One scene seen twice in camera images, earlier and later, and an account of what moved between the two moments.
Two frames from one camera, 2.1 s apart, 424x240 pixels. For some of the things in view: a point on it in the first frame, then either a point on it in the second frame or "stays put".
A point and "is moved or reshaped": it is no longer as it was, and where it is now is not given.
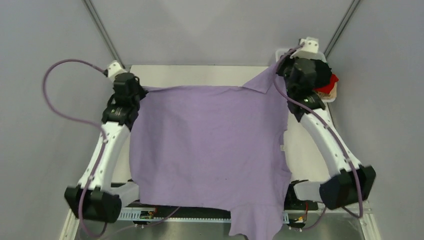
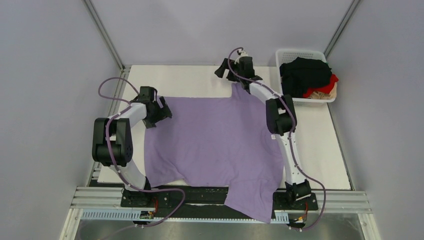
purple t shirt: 218,148 is moved or reshaped
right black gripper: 285,61 → 221,71
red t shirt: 327,88 stays put
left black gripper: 142,92 → 163,113
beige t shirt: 332,94 stays put
